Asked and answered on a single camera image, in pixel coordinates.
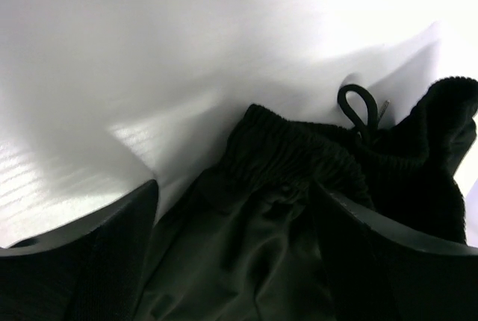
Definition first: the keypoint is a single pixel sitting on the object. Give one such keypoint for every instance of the black trousers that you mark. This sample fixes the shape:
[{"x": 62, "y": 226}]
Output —
[{"x": 240, "y": 243}]

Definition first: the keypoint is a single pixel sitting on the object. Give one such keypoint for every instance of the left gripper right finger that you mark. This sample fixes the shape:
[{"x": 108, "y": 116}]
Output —
[{"x": 379, "y": 269}]

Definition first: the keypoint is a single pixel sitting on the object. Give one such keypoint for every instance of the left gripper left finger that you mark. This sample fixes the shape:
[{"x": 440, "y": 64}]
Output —
[{"x": 90, "y": 269}]

